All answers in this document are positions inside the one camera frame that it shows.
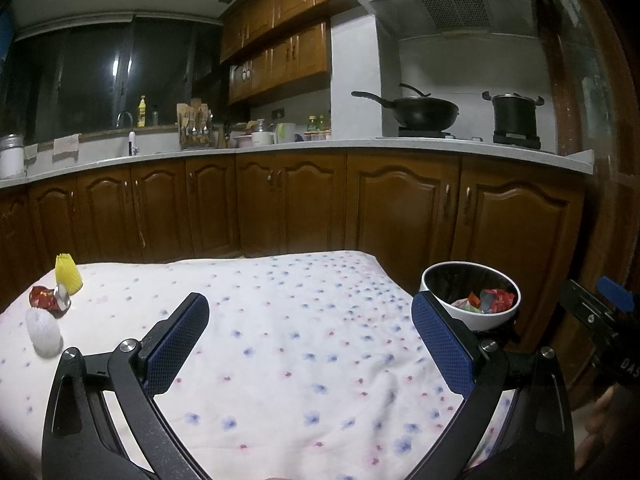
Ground gas stove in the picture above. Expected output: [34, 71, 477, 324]
[382, 129, 543, 151]

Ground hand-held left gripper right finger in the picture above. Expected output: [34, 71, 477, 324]
[400, 291, 576, 480]

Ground crushed red can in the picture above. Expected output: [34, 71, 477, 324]
[29, 284, 73, 317]

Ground wooden door frame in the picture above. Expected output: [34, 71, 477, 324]
[530, 0, 640, 411]

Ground orange red snack packet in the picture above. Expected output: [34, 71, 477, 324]
[479, 289, 516, 313]

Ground black cooking pot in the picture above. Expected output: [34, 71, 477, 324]
[482, 91, 545, 137]

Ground floral white cloth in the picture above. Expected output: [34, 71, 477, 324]
[0, 249, 516, 480]

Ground brown wooden lower cabinets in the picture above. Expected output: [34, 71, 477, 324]
[0, 152, 591, 396]

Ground white round bin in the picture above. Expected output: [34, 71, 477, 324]
[420, 261, 522, 332]

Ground white canister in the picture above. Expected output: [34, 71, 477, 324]
[0, 134, 26, 179]

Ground pink hanging towel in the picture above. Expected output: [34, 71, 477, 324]
[52, 133, 82, 161]

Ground steel range hood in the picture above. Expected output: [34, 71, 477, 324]
[348, 0, 538, 41]

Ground black wok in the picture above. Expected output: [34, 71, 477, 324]
[351, 83, 460, 131]

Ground utensil holder with utensils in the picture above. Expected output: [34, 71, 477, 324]
[176, 101, 218, 150]

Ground white lidded jar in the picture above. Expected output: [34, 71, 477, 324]
[251, 119, 275, 147]

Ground dark kitchen window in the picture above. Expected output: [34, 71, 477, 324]
[0, 15, 223, 146]

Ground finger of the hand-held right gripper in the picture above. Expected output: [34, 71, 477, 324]
[557, 276, 640, 343]

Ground brown wooden cabinets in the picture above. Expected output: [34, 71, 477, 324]
[0, 152, 591, 396]
[219, 0, 501, 106]

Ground brown wooden upper cabinets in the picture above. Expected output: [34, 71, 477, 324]
[219, 0, 501, 106]

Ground row of spice bottles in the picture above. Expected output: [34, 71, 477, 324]
[306, 115, 332, 141]

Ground white kitchen countertop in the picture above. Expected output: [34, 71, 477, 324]
[0, 137, 596, 188]

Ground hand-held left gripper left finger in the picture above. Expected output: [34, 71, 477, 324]
[41, 292, 236, 480]

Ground person's right hand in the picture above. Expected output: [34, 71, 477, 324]
[582, 387, 640, 466]

